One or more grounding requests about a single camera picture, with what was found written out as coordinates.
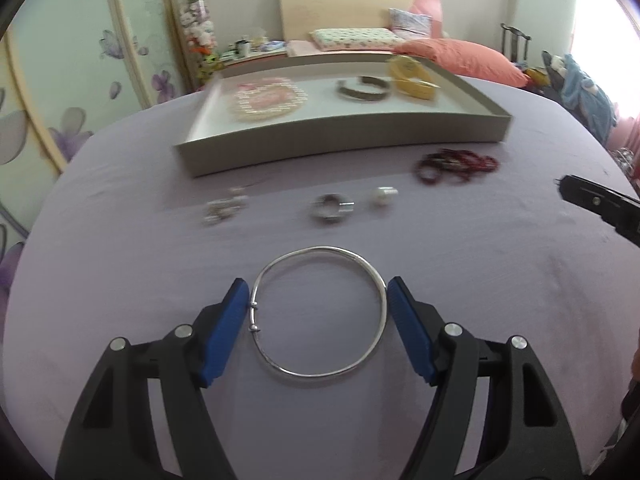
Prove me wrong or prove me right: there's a white pearl earring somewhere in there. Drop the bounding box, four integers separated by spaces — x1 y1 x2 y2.
371 186 399 208

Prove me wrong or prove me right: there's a thin silver bangle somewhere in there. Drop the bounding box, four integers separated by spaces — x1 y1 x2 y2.
248 245 389 379

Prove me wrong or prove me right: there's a purple textured cloth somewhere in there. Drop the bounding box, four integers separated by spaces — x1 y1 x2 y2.
0 60 640 480

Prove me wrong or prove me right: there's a lilac floral cushion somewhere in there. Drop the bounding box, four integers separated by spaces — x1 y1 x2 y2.
387 7 433 38

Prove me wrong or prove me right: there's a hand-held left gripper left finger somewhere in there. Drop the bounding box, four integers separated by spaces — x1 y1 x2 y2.
54 277 251 480

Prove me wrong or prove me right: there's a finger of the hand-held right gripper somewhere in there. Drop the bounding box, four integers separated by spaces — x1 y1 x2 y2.
556 174 640 248

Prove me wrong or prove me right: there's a grey metal cuff bracelet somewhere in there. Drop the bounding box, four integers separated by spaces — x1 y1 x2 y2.
336 75 392 102

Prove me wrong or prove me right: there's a yellow green plush toy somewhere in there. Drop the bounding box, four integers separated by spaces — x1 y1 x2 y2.
197 50 221 86

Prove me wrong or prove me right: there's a blue plush garment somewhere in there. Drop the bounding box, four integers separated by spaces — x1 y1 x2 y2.
557 52 618 136

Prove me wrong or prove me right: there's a pink bed with beige headboard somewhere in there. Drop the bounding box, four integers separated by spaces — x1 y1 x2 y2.
277 0 446 56

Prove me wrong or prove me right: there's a pink and white nightstand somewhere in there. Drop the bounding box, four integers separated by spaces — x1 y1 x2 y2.
220 42 288 66

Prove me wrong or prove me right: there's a floral sliding-door wardrobe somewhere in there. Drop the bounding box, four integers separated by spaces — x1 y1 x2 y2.
0 0 201 331

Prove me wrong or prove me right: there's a yellow wristwatch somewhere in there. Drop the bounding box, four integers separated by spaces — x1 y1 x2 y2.
387 55 443 101

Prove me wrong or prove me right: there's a dark wooden chair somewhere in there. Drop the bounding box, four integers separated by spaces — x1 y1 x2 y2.
501 23 532 63

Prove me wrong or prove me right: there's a grey cardboard tray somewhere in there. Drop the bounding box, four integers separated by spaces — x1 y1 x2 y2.
173 51 513 178

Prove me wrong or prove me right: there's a white pearl bracelet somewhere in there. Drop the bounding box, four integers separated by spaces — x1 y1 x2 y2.
229 76 307 122

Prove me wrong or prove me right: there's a dark red bead bracelet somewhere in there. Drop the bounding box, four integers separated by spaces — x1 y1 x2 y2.
414 147 501 184

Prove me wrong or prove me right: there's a pink bead bracelet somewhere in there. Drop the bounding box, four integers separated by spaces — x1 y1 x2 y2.
240 80 301 113

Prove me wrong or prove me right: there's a patterned white pillow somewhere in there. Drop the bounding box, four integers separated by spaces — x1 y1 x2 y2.
307 27 407 53

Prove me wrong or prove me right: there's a silver ring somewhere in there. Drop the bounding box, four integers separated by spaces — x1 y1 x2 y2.
309 193 357 223

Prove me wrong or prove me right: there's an orange pillow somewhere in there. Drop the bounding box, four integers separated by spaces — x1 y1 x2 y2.
392 37 531 88

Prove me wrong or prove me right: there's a person's right forearm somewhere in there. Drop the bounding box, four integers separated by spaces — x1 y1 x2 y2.
620 332 640 416

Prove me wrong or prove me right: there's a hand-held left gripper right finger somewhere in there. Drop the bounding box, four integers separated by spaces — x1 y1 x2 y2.
386 276 586 480

